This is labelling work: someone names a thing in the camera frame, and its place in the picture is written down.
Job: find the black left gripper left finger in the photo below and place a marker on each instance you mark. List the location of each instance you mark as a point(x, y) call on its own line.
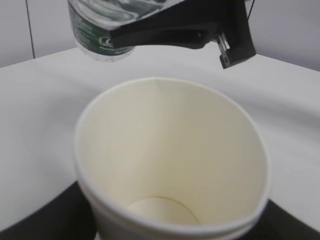
point(67, 217)

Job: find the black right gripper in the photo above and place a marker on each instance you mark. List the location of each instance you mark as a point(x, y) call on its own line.
point(192, 24)

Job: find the clear water bottle green label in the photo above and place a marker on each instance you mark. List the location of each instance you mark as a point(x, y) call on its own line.
point(93, 20)

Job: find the white paper cup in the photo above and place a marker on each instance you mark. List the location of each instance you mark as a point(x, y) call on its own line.
point(168, 159)

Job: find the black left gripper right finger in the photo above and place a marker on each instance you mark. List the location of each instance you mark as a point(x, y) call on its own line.
point(278, 224)

